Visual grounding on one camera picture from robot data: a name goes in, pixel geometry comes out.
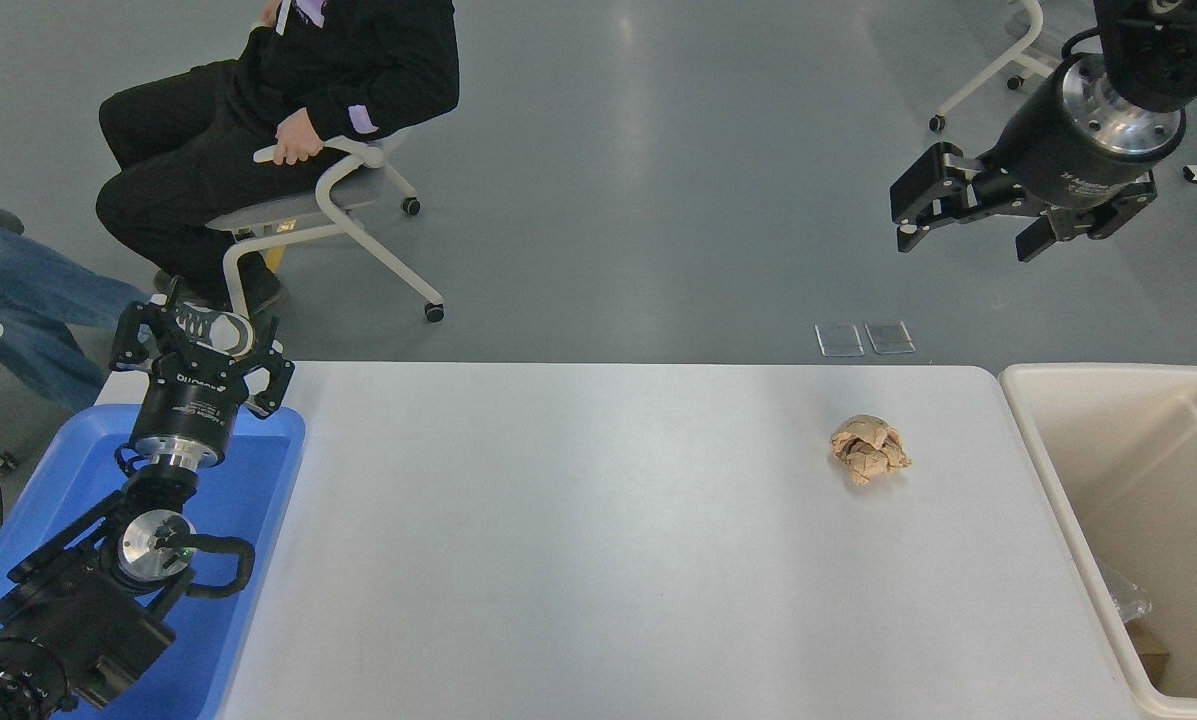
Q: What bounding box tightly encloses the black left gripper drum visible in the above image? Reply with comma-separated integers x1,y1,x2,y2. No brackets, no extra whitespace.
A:
130,345,251,450

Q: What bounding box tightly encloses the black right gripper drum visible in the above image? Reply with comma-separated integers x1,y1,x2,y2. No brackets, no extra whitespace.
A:
978,60,1159,211

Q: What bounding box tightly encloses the tan paper ball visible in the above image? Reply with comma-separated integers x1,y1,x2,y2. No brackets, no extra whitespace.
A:
829,414,912,487

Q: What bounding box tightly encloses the seated person's left hand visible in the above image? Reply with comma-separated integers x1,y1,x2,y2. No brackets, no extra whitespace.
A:
271,107,326,166

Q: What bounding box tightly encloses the white and black sneaker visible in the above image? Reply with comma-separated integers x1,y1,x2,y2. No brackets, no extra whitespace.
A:
148,295,285,359

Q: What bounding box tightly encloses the blue plastic tray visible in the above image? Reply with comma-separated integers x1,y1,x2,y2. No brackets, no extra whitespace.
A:
0,403,307,720

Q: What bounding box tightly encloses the person at table edge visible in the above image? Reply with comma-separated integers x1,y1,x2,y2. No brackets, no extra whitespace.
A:
0,216,151,413

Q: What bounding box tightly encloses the clear floor plate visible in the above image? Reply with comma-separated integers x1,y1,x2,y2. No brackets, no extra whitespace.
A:
815,323,865,358
864,321,916,356

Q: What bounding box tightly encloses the large pale plastic bin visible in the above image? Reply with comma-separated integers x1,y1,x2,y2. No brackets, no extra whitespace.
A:
998,362,1197,720

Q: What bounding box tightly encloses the seated person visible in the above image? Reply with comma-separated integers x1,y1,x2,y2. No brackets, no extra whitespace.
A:
95,0,461,319

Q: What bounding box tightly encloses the clear plastic wrapper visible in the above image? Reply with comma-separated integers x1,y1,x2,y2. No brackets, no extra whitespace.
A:
1101,563,1155,627

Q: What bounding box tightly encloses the white frame grey seat chair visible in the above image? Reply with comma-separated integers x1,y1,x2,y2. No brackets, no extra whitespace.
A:
205,135,446,323
928,0,1061,134

